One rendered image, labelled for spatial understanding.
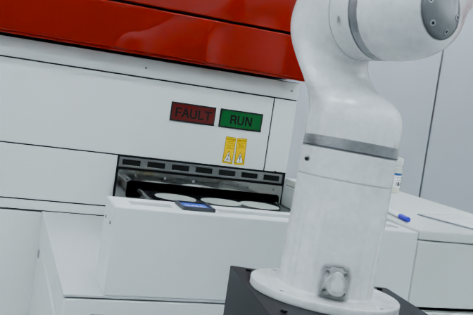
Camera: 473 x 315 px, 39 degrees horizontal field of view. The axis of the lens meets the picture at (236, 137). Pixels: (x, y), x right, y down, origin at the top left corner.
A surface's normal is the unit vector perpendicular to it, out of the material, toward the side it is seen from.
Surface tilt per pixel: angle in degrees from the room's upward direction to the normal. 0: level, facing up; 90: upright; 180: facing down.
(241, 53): 90
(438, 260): 90
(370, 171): 88
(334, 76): 38
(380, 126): 84
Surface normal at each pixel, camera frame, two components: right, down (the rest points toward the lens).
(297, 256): -0.77, -0.14
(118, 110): 0.33, 0.10
